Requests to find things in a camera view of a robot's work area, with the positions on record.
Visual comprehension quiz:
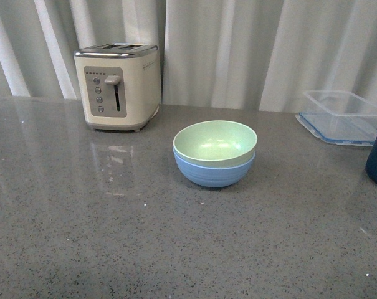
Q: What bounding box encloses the green bowl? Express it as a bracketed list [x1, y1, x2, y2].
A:
[173, 120, 258, 168]

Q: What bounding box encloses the blue-rimmed container lid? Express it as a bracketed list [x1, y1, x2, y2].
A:
[296, 112, 377, 146]

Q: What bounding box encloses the clear plastic container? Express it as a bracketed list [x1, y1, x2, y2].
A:
[302, 90, 377, 141]

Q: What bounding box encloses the cream two-slot toaster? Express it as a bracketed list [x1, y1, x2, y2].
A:
[74, 43, 161, 131]

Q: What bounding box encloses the blue bowl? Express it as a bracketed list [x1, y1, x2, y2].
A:
[173, 149, 256, 188]

